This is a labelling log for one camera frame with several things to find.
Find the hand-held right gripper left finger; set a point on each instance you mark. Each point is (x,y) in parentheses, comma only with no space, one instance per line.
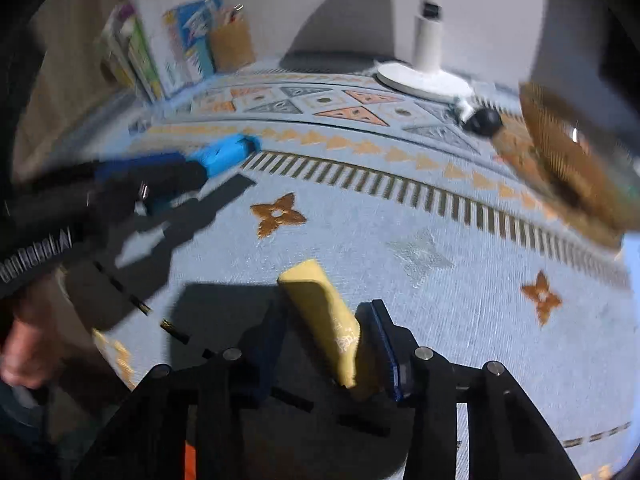
(270,355)

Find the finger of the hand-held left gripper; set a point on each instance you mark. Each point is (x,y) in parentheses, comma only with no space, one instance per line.
(175,185)
(150,162)

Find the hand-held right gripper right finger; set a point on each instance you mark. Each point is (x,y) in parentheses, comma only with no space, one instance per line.
(389,355)

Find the blue block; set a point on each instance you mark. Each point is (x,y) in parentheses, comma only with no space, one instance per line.
(227,155)

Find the yellow block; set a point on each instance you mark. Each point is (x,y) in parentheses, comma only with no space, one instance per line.
(325,320)

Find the amber ribbed glass plate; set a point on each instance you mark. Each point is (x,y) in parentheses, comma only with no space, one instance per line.
(565,160)

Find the person's left hand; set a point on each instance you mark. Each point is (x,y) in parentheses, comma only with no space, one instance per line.
(27,345)

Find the green-spined books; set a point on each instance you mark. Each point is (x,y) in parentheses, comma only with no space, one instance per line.
(130,60)

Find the white book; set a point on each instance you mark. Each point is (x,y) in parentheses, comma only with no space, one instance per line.
(160,35)

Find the blue printed box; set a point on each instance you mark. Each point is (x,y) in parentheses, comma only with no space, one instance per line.
(197,40)

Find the brown pen holder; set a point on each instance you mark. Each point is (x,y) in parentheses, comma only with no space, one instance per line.
(231,42)

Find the patterned light blue tablecloth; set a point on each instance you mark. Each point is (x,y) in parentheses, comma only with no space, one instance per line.
(400,210)

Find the black round toy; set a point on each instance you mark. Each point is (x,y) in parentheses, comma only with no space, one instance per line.
(481,122)

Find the white desk lamp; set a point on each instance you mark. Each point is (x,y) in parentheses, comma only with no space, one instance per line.
(425,70)

